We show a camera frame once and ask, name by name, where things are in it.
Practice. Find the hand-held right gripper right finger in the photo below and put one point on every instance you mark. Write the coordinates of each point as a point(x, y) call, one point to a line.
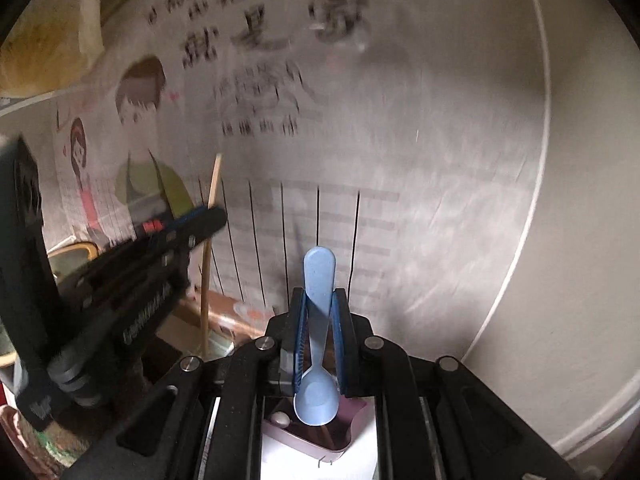
point(340, 340)

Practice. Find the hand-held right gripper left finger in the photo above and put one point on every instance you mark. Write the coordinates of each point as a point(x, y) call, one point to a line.
point(298, 340)

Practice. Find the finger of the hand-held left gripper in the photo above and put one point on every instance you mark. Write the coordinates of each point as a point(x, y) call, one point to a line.
point(200, 230)

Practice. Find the wooden chopstick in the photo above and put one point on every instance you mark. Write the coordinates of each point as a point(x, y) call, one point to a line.
point(216, 180)

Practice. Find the blue plastic spoon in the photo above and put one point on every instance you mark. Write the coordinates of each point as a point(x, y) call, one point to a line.
point(319, 280)

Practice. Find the purple utensil holder box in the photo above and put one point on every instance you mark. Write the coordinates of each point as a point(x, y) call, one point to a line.
point(345, 432)

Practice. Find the white spoon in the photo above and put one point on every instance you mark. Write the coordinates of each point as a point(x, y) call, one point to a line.
point(280, 418)

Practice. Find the yellowish foam board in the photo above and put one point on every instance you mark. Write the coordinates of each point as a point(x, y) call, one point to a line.
point(50, 35)

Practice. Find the cartoon wall poster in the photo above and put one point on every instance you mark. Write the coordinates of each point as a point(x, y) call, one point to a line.
point(400, 160)

